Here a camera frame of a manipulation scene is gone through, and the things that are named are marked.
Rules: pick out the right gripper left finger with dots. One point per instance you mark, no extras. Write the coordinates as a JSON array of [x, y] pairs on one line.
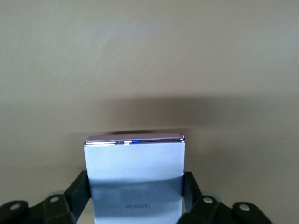
[[74, 198]]

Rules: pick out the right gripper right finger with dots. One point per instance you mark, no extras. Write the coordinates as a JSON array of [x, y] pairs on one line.
[[198, 210]]

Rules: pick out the lilac flip phone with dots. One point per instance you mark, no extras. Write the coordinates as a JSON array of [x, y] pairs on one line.
[[134, 163]]

